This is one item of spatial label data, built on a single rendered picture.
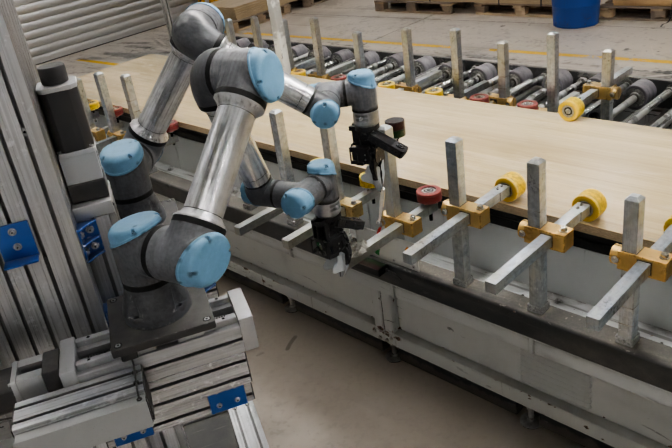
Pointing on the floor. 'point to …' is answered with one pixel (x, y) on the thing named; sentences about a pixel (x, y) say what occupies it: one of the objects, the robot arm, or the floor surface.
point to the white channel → (274, 6)
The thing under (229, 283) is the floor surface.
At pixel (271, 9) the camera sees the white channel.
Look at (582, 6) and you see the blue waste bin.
